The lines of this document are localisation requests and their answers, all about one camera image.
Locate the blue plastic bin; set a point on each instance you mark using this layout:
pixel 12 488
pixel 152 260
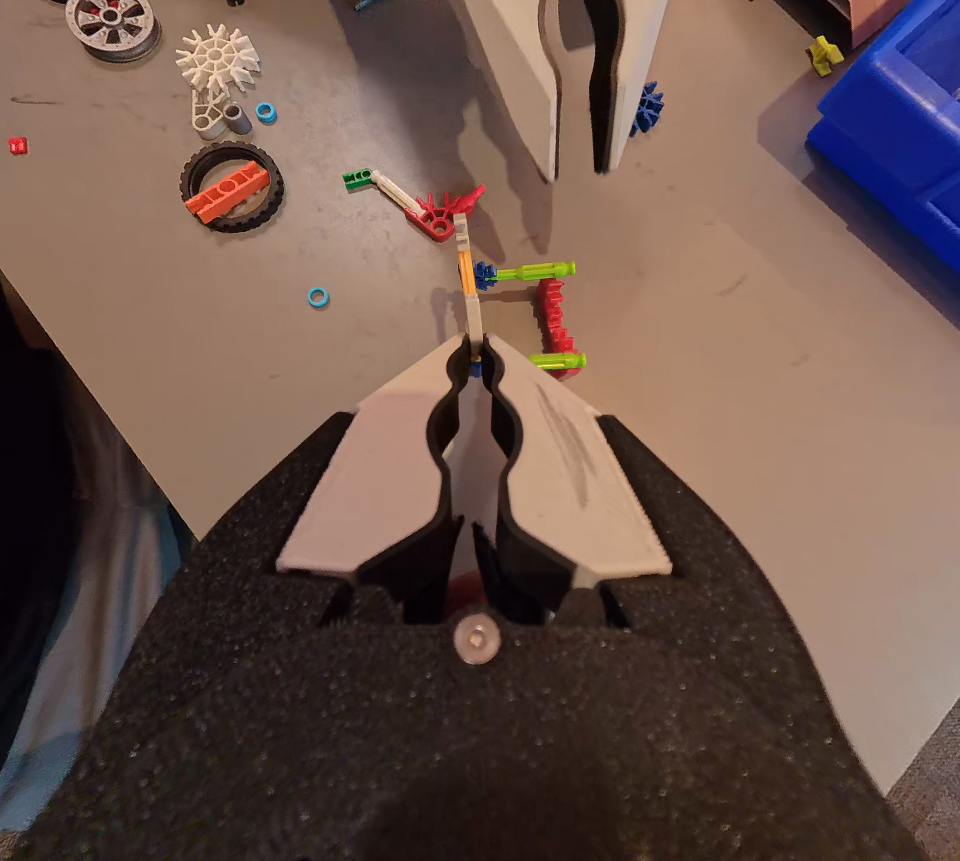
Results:
pixel 885 111

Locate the white snowflake connector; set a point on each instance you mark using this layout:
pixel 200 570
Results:
pixel 217 58

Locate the yellow connector piece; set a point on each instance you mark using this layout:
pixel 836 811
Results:
pixel 825 56

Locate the colourful rod connector toy model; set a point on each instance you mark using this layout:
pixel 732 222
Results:
pixel 472 321

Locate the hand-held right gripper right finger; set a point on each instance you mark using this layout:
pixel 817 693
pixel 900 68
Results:
pixel 585 501

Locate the red connector with white rod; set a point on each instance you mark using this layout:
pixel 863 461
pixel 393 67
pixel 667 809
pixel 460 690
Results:
pixel 435 220

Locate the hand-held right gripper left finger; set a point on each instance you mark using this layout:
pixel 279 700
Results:
pixel 360 501

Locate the grey toy wheel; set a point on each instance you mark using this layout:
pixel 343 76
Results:
pixel 111 16

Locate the person's leg in jeans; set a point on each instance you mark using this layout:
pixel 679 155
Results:
pixel 97 613

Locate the blue snowflake connector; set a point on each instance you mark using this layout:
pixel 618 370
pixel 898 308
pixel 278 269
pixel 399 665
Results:
pixel 649 111

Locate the pale grey connector piece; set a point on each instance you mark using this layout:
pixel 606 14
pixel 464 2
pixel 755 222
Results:
pixel 206 115

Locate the person's torso black sweater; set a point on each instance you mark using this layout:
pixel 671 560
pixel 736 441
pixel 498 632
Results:
pixel 22 501

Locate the small grey spacer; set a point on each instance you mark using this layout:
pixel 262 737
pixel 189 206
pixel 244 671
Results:
pixel 238 118

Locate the orange connector piece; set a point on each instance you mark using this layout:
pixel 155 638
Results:
pixel 225 190

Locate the red connectors with green clip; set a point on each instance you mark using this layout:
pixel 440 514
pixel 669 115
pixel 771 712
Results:
pixel 555 321

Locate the green connector piece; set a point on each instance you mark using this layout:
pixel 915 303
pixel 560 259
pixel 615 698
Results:
pixel 356 180

